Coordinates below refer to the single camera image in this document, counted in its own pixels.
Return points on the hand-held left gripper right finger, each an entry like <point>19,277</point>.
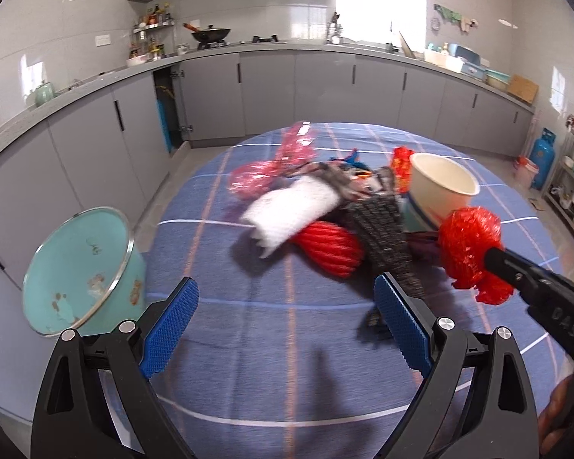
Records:
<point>402,325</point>

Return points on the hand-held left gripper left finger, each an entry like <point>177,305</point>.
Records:
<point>170,330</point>

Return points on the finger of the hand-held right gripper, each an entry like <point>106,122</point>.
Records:
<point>545,296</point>

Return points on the red plastic mesh ball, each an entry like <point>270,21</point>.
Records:
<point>468,244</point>

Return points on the checked cloth rag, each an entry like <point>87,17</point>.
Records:
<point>382,229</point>

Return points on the red foam net sleeve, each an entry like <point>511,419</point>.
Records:
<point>327,248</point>

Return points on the teal enamel basin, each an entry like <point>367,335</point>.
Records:
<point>76,267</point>

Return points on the person's right hand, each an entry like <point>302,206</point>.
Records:
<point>557,416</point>

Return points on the blue checked tablecloth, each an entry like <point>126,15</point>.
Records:
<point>268,344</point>

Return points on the blue gas cylinder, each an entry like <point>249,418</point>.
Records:
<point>543,158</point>

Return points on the white paper cup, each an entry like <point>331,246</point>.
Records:
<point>435,186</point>

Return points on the red snack packet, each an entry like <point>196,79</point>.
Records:
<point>402,167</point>

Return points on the white foam net sleeve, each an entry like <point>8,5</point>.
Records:
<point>287,215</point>

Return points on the blue plastic wrapper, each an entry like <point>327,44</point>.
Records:
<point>351,160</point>

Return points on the pink plastic wrapper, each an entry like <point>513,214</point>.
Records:
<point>253,177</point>

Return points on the wooden cutting board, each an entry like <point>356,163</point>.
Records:
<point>522,88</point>

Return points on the blue plastic container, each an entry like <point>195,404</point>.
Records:
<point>468,62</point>

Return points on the grey speckled countertop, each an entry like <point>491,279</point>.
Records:
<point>100,79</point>

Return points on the grey base cabinets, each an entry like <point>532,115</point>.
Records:
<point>268,86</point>

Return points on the green ceramic teapot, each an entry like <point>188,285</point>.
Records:
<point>44,94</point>

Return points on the white bowl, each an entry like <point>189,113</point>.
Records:
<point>137,60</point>

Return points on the small white pot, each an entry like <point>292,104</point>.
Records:
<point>182,49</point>

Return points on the kitchen faucet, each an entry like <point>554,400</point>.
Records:
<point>391,36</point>

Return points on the black wok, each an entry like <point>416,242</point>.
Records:
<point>213,34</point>

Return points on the metal spice rack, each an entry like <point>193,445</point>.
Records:
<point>153,28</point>

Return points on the bright window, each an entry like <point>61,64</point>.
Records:
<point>380,0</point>

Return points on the wall hanging cloths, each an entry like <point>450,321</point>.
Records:
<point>454,15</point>

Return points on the white wall socket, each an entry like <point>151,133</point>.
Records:
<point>103,41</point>

